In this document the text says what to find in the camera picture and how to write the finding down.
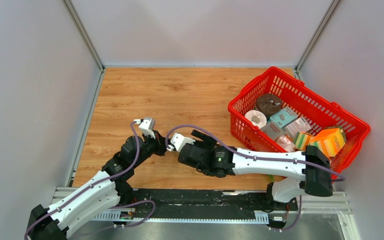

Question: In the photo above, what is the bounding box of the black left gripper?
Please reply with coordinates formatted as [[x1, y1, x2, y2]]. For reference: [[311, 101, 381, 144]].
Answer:
[[132, 130, 171, 169]]

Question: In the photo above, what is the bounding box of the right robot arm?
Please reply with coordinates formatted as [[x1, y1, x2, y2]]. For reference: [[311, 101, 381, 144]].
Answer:
[[169, 133, 333, 210]]

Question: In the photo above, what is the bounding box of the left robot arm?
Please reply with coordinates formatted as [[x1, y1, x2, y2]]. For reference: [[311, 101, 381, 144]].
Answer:
[[24, 130, 170, 240]]

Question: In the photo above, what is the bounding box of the teal small box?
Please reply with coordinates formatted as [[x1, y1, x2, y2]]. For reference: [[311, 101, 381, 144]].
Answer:
[[267, 107, 298, 128]]

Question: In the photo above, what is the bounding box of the white tissue roll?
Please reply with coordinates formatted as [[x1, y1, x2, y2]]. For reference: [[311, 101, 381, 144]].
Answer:
[[244, 109, 268, 129]]

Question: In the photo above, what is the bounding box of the brown round chocolate cake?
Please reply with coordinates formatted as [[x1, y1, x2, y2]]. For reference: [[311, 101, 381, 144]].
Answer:
[[254, 93, 283, 118]]

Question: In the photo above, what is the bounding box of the striped colourful sponge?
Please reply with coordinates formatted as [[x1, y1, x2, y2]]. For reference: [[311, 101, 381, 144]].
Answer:
[[293, 132, 315, 151]]

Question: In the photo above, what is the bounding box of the pink transparent packet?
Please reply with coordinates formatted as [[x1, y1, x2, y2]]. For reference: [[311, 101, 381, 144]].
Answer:
[[283, 116, 312, 140]]

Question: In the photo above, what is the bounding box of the red plastic basket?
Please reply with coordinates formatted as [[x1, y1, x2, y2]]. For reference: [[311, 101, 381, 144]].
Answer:
[[227, 66, 371, 173]]

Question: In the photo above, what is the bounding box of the orange sponge pack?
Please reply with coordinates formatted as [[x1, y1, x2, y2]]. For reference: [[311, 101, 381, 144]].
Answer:
[[308, 126, 347, 158]]

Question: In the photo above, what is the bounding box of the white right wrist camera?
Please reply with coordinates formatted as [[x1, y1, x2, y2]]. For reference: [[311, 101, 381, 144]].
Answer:
[[166, 133, 196, 153]]

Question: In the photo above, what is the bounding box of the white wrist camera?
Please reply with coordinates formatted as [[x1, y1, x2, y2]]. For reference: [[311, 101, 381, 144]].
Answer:
[[166, 133, 196, 153], [133, 117, 156, 139]]

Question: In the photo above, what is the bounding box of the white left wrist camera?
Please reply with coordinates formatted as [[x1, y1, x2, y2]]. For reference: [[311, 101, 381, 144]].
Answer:
[[133, 117, 156, 139]]

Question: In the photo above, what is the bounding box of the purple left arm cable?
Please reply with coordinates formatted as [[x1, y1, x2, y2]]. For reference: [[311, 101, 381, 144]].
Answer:
[[24, 120, 156, 240]]

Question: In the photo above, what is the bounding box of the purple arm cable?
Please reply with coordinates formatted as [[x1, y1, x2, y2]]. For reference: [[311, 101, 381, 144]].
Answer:
[[24, 120, 156, 240], [164, 124, 347, 232]]

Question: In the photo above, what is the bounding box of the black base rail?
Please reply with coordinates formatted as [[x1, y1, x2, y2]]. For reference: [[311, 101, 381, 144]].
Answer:
[[94, 188, 299, 228]]

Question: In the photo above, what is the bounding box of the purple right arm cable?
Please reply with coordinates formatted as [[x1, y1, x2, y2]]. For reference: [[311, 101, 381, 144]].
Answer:
[[164, 124, 347, 232]]

